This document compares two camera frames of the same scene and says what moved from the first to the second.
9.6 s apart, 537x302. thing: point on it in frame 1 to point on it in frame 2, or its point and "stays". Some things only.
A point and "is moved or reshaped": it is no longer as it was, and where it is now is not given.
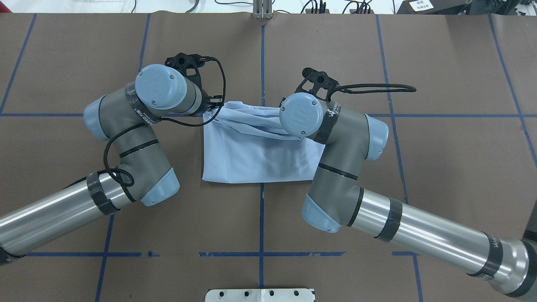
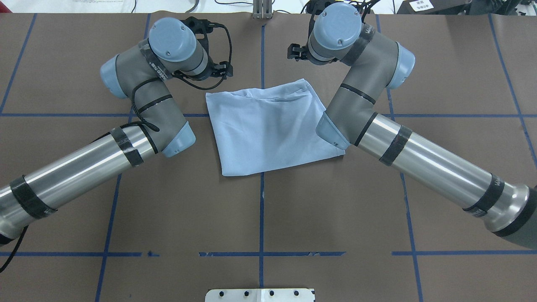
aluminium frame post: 262,9 stays
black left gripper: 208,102 to 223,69
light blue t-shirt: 245,142 is moved or reshaped
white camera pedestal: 265,295 stays
